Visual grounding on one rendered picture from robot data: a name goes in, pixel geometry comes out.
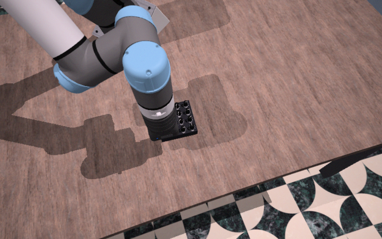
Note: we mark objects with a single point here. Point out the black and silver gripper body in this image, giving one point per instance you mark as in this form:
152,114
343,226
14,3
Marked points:
161,123

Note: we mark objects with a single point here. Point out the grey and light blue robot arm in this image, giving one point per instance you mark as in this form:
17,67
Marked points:
130,43

